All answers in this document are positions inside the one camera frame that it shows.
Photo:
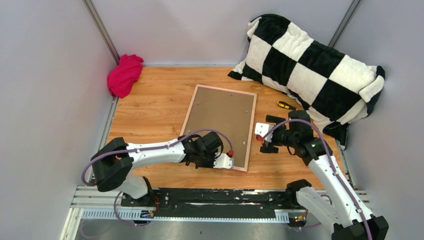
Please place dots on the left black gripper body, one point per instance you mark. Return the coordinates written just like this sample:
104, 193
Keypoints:
207, 160

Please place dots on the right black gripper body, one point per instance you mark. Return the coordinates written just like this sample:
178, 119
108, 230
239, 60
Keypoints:
282, 136

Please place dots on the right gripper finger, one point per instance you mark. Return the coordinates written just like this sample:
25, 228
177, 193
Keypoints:
274, 119
269, 149

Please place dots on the yellow black screwdriver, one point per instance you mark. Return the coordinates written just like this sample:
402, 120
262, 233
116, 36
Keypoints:
285, 105

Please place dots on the pink picture frame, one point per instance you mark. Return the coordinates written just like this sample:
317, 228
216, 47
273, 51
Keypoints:
228, 111

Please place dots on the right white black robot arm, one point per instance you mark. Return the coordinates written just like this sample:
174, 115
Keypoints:
344, 214

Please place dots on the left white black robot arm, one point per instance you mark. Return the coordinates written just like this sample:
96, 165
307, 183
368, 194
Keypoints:
112, 164

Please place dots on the black white checkered pillow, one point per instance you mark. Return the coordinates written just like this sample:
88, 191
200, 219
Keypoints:
332, 87

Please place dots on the magenta cloth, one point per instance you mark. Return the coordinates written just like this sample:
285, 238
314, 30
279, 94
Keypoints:
121, 79

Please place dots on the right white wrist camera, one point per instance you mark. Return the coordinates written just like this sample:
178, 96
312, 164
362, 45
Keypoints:
261, 130

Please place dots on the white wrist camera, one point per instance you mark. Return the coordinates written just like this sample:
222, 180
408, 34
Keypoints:
223, 161
261, 130

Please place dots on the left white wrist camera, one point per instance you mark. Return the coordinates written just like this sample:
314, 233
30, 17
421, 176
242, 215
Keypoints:
223, 161

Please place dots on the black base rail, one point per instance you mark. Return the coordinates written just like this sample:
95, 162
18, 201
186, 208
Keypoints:
208, 204

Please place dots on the right aluminium corner post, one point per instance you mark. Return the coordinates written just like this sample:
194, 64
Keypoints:
346, 19

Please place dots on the aluminium corner post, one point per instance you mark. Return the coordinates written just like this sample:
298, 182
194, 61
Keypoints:
346, 19
97, 20

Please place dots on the left aluminium corner post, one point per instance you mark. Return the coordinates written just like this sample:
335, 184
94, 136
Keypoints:
97, 20

